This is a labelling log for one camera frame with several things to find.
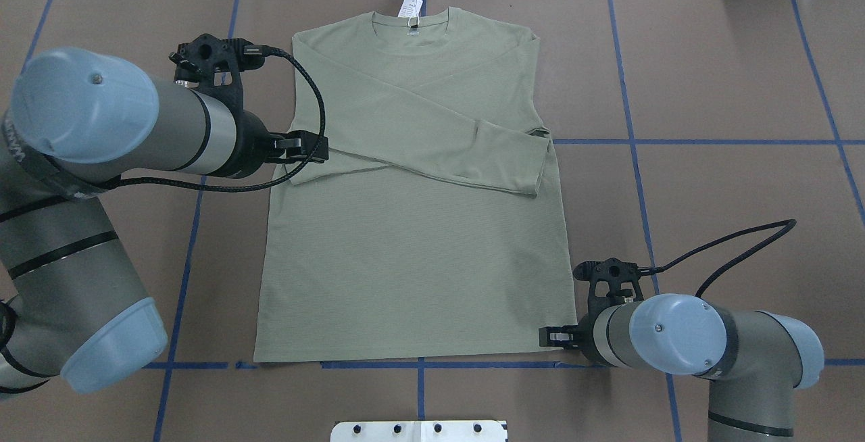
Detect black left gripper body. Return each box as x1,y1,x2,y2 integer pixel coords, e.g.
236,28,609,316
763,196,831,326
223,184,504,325
169,34,328,166

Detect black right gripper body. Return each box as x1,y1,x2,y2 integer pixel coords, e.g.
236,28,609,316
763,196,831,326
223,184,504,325
539,257,639,351

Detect sage green long-sleeve shirt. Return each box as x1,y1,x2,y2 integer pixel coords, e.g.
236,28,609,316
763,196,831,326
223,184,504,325
253,7,576,363

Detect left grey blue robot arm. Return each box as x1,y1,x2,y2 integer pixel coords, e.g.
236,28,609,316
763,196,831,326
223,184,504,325
1,34,328,401

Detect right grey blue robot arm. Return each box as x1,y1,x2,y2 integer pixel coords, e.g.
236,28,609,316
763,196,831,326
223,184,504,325
539,258,825,441

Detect blue tape line crosswise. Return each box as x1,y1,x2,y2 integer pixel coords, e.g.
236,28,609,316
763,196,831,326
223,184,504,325
553,139,864,147

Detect blue tape line lengthwise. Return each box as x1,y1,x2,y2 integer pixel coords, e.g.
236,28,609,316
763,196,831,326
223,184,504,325
415,357,426,421

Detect white shirt hang tag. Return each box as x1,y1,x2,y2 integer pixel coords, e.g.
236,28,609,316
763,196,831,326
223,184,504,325
397,0,426,21

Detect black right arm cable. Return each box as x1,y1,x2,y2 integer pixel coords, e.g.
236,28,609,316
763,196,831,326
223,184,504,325
635,219,798,299

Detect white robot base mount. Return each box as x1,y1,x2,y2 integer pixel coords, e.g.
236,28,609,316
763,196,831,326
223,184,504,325
330,420,509,441

